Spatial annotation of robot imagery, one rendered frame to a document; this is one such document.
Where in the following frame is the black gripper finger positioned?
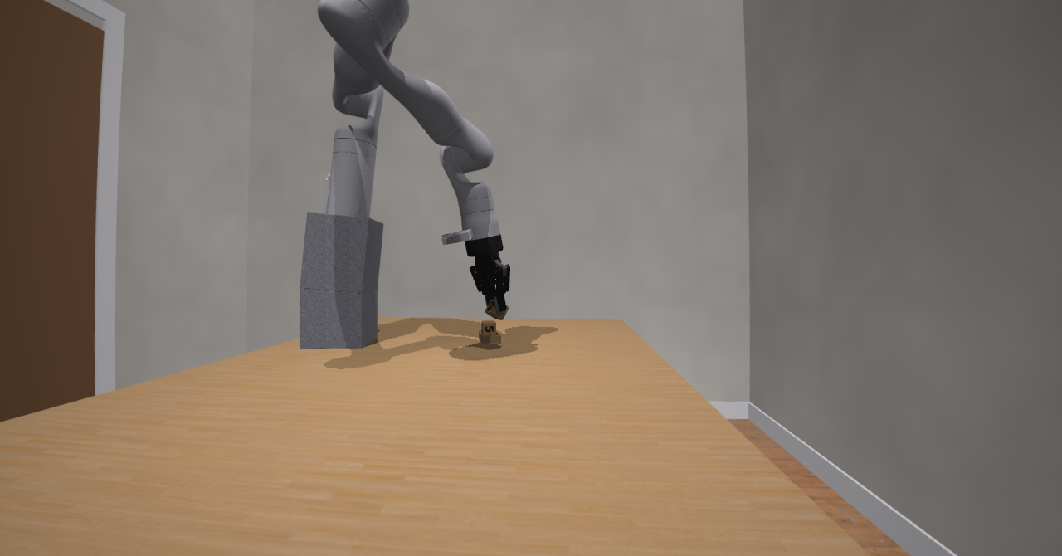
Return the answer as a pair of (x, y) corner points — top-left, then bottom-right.
(481, 259), (510, 315)
(470, 264), (494, 306)

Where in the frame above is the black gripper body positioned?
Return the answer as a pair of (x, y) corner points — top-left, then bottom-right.
(465, 234), (503, 280)

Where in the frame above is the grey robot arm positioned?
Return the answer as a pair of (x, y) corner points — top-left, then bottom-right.
(318, 0), (500, 245)

